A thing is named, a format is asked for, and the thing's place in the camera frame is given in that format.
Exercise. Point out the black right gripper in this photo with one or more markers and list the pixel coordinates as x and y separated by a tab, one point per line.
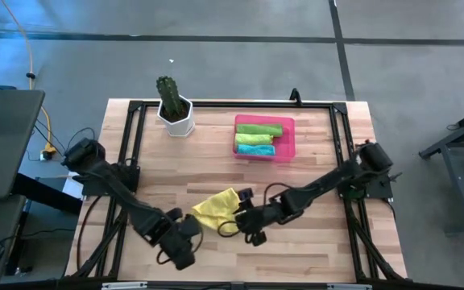
260	217

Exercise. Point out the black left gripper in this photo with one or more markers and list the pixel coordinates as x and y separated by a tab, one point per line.
177	241

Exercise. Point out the yellow microfiber towel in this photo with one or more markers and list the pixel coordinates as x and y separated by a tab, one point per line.
216	209

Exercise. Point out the teal microfiber towel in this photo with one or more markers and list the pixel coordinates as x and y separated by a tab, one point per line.
256	150

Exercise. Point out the lime green microfiber towel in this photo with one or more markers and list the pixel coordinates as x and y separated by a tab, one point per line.
254	139

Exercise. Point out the pink translucent plastic basket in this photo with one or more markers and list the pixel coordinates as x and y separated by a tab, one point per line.
286	145

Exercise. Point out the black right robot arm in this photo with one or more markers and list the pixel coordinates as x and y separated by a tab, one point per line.
328	181

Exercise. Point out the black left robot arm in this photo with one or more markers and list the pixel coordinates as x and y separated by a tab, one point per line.
115	189

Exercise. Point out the white faceted plant pot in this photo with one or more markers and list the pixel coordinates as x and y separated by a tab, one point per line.
179	125

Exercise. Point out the white paper sheet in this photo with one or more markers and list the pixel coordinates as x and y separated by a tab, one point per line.
73	185

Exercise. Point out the black desk beam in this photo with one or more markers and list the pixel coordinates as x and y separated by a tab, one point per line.
46	193

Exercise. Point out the green cactus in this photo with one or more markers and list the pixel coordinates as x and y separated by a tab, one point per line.
169	94

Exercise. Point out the yellow power plug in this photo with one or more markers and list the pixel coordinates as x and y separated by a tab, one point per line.
48	153

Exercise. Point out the grey desk top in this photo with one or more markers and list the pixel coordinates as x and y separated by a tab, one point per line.
6	141

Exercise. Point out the dark metal cart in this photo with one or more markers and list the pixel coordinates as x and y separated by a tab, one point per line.
457	181

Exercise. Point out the silver table edge bracket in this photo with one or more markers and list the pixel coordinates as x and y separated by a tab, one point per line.
349	286
123	285

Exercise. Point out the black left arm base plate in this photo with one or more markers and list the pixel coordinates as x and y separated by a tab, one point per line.
95	188

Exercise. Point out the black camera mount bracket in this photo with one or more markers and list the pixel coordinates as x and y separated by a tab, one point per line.
295	96

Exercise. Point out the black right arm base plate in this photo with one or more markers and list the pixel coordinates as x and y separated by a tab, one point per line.
381	189

